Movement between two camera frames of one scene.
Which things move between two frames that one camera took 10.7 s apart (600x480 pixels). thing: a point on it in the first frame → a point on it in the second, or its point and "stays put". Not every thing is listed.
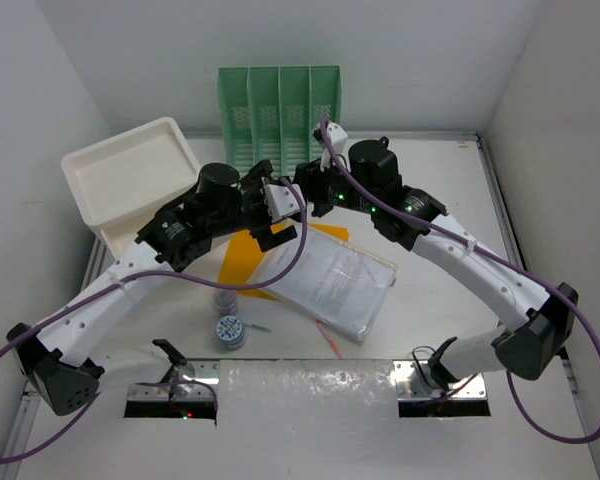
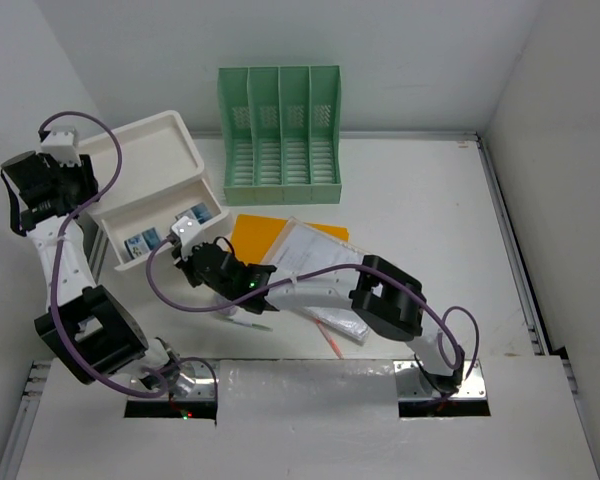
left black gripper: x=253 y=185 → x=85 y=173
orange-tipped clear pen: x=330 y=340 stays put
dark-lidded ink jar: x=226 y=302 stays put
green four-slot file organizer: x=271 y=114 stays put
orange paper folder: x=243 y=256 stays put
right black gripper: x=312 y=178 → x=187 y=263
